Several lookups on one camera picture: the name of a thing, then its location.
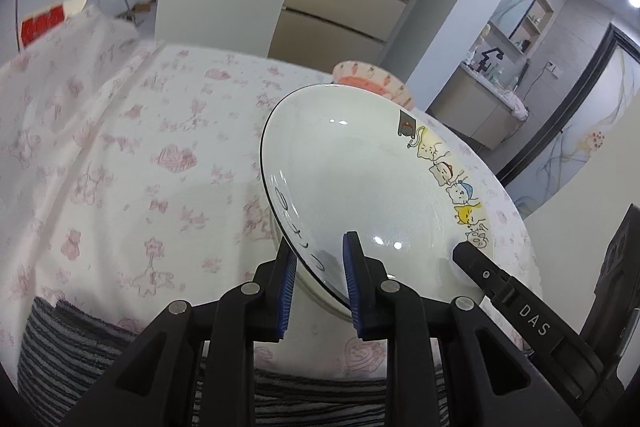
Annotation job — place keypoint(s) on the mirror cabinet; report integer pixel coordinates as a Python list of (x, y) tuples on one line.
[(515, 7)]

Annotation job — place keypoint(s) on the pink towel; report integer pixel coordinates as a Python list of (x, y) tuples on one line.
[(515, 103)]

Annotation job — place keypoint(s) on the wall niche shelf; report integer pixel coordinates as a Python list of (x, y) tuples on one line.
[(537, 19)]

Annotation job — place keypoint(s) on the red and white box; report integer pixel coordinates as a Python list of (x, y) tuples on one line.
[(42, 27)]

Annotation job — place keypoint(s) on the black faucet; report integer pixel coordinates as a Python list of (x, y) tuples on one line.
[(489, 57)]

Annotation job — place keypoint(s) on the beige vanity cabinet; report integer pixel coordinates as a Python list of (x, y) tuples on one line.
[(475, 117)]

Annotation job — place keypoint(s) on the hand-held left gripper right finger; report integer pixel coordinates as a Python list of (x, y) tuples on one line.
[(351, 287)]

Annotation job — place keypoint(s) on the white wall socket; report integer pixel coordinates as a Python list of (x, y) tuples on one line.
[(552, 67)]

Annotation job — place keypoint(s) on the group of toiletry bottles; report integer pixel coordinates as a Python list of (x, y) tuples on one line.
[(496, 73)]

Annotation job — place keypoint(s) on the painted frosted glass door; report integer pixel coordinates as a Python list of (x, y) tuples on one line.
[(585, 142)]

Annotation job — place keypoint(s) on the pink patterned bowl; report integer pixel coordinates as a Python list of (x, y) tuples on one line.
[(365, 72)]

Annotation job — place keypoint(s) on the pink floral white tablecloth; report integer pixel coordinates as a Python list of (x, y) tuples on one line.
[(125, 157)]

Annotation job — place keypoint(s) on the cartoon print white plate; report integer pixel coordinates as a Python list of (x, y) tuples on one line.
[(350, 167)]

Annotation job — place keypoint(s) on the brown wooden item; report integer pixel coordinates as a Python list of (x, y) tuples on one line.
[(140, 11)]

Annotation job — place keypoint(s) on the grey striped cloth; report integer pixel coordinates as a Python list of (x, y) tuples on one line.
[(65, 347)]

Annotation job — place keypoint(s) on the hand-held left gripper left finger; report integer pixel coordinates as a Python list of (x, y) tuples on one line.
[(285, 302)]

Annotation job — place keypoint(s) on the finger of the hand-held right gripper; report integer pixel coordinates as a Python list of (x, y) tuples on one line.
[(482, 273)]

